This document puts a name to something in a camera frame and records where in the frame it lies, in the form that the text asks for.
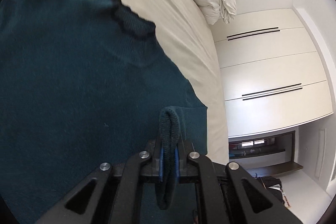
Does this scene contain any dark green knit sweater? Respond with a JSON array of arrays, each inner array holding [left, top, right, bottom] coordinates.
[[1, 0, 207, 223]]

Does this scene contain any black bag on floor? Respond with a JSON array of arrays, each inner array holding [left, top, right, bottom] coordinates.
[[256, 176, 285, 205]]

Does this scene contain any dark open shelf niche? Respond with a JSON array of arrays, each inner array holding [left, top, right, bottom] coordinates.
[[229, 130, 303, 177]]

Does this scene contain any white wardrobe with black handles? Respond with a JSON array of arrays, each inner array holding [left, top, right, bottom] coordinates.
[[211, 9, 333, 138]]

